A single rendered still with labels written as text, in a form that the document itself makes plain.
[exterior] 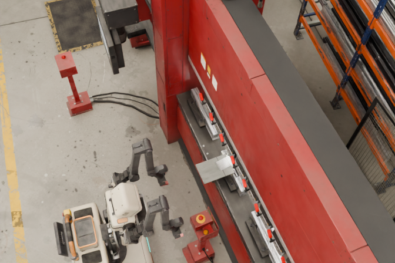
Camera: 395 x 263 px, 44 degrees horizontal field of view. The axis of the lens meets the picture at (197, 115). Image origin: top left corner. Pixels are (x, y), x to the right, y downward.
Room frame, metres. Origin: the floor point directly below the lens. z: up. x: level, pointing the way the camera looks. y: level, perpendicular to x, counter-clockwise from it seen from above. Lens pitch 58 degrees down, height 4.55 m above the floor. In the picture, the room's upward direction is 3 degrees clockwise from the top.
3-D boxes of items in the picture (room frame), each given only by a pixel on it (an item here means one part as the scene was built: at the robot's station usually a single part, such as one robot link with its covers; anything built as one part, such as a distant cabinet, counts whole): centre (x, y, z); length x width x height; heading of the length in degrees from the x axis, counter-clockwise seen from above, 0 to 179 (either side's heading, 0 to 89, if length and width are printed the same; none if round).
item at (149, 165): (1.55, 0.33, 1.40); 0.11 x 0.06 x 0.43; 19
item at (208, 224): (1.32, -0.10, 0.75); 0.20 x 0.16 x 0.18; 27
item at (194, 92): (2.26, -0.06, 0.92); 0.50 x 0.06 x 0.10; 25
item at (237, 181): (1.71, -0.32, 0.92); 0.39 x 0.06 x 0.10; 25
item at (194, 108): (2.28, 0.01, 0.89); 0.30 x 0.05 x 0.03; 25
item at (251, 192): (1.42, -0.45, 1.26); 0.15 x 0.09 x 0.17; 25
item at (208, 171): (1.70, -0.16, 1.00); 0.26 x 0.18 x 0.01; 115
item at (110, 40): (2.62, 0.74, 1.42); 0.45 x 0.12 x 0.36; 22
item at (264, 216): (1.24, -0.54, 1.26); 0.15 x 0.09 x 0.17; 25
